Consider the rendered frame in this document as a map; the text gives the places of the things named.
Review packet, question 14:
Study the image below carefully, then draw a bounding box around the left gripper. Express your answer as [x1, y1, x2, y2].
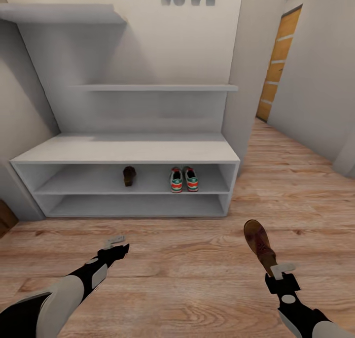
[98, 244, 130, 263]

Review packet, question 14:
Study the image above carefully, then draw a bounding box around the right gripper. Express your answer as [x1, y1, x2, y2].
[265, 273, 300, 294]

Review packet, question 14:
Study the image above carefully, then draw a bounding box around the gym shoe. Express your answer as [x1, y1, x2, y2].
[169, 167, 183, 193]
[182, 166, 198, 192]

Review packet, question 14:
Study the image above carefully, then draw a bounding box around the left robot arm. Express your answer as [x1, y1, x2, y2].
[0, 236, 130, 338]

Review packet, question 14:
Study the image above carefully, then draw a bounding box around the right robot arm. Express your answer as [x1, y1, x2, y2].
[265, 263, 355, 338]

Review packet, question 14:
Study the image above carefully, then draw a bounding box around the sandal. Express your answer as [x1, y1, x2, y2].
[123, 166, 136, 187]
[244, 219, 277, 277]

